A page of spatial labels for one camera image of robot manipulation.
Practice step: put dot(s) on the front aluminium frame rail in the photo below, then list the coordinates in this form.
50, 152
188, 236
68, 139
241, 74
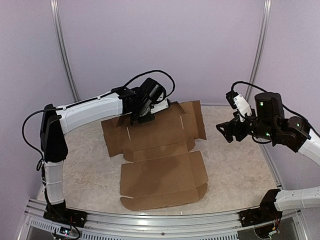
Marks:
113, 226

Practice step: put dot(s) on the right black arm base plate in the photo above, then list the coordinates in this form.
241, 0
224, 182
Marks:
266, 211

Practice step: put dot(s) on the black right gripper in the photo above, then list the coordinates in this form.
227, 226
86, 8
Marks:
228, 125

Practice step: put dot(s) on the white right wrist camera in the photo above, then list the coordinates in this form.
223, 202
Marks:
239, 103

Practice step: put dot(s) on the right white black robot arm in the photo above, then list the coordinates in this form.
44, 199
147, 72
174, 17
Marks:
268, 123

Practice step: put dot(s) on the right aluminium frame post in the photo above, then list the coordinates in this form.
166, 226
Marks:
261, 41

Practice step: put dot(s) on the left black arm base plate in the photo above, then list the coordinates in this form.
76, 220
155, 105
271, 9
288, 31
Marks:
59, 213

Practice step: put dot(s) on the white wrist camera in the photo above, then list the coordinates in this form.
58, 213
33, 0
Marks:
155, 108
239, 103

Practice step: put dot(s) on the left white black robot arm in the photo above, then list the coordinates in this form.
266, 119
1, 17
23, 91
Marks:
57, 122

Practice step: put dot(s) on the left aluminium frame post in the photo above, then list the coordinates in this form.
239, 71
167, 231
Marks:
54, 5

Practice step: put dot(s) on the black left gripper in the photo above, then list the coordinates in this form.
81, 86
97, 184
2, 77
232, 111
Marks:
142, 120

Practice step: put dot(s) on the aluminium frame post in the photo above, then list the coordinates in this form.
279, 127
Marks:
261, 41
54, 5

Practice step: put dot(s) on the brown cardboard box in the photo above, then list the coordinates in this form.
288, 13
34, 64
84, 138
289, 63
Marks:
162, 168

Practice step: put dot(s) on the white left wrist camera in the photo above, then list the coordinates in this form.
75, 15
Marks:
155, 108

